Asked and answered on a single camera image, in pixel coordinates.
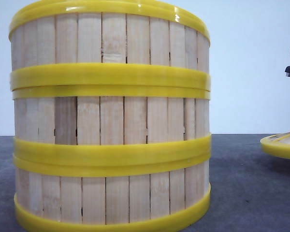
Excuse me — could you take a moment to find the woven bamboo steamer lid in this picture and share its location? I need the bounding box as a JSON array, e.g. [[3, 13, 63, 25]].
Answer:
[[260, 132, 290, 159]]

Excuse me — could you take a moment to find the front bamboo steamer basket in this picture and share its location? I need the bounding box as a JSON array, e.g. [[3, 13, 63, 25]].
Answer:
[[14, 152, 211, 232]]

